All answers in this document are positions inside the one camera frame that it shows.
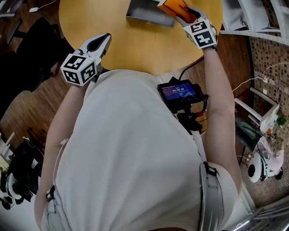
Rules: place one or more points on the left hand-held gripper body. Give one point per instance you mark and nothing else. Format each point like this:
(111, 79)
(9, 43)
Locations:
(77, 67)

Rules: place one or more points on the small green plant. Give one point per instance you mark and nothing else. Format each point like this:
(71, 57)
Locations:
(281, 121)

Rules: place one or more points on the white round device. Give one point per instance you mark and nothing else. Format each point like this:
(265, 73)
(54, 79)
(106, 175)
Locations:
(13, 188)

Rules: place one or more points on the black chest monitor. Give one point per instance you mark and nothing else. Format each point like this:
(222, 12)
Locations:
(178, 91)

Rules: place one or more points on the white metal shelf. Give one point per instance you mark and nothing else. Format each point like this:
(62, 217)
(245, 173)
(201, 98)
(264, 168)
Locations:
(250, 18)

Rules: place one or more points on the black monitor mount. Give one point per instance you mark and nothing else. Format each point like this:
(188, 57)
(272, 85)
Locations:
(190, 121)

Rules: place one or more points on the black bag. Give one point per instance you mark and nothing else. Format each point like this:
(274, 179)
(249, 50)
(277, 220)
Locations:
(28, 164)

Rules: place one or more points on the person's right forearm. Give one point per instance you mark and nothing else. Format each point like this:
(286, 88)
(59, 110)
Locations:
(217, 83)

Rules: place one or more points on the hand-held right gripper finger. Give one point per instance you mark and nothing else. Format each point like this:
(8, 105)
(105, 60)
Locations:
(182, 21)
(197, 13)

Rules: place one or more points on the black office chair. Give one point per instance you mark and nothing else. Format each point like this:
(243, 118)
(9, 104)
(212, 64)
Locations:
(34, 56)

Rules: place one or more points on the grey metal box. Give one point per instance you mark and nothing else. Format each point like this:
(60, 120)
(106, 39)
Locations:
(149, 12)

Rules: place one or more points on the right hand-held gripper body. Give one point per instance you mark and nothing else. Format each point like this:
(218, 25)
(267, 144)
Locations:
(202, 33)

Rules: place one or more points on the person's white shirt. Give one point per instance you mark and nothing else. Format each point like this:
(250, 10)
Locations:
(126, 153)

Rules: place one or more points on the orange tissues packet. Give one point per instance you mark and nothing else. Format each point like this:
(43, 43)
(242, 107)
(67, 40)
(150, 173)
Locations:
(175, 8)

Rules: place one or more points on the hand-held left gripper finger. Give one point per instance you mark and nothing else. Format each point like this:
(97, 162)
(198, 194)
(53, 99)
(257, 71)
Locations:
(107, 44)

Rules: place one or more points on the person's left forearm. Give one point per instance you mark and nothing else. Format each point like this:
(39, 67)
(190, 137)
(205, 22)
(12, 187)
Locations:
(65, 108)

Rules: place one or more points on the dark glass table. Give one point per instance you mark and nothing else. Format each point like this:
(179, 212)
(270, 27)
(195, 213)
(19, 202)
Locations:
(247, 134)

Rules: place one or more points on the small white side table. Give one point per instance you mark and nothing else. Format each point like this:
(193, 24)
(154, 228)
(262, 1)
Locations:
(266, 112)

